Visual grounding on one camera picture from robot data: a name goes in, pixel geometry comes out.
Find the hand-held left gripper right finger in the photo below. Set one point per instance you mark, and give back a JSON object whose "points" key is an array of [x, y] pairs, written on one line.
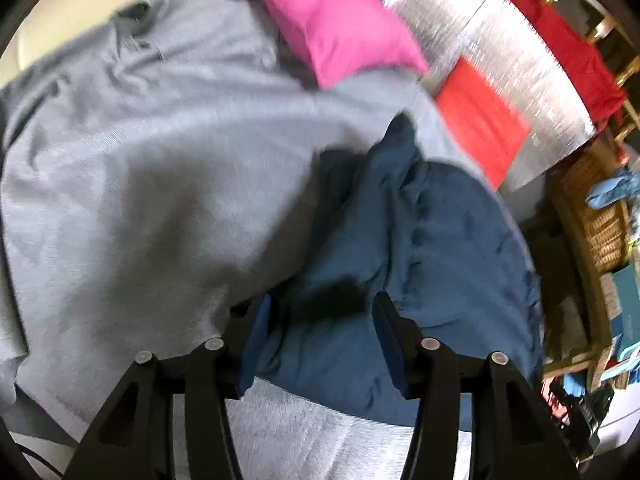
{"points": [[387, 340]]}

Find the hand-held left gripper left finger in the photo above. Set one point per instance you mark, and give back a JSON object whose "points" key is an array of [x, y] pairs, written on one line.
{"points": [[252, 340]]}

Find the navy blue puffer jacket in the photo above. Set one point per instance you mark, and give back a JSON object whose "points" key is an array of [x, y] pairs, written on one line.
{"points": [[410, 270]]}

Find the grey bed sheet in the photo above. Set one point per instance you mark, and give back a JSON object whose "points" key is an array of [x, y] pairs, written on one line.
{"points": [[150, 185]]}

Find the wicker furniture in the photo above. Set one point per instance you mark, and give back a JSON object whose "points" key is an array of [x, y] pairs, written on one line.
{"points": [[595, 240]]}

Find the teal box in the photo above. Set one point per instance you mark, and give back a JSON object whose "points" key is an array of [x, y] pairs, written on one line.
{"points": [[622, 300]]}

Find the red pillow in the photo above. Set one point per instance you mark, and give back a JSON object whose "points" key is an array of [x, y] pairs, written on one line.
{"points": [[482, 115]]}

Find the light blue cloth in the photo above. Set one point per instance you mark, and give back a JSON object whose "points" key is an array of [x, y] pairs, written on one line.
{"points": [[612, 190]]}

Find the silver foil insulation mat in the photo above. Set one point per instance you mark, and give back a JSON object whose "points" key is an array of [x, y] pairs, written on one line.
{"points": [[505, 60]]}

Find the pink pillow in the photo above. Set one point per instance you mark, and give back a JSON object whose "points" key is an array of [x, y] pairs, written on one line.
{"points": [[335, 20]]}

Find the dark red cloth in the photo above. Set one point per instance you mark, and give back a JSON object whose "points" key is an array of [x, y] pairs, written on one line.
{"points": [[565, 50]]}

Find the wooden headboard rail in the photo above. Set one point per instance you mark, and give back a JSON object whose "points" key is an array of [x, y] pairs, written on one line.
{"points": [[590, 15]]}

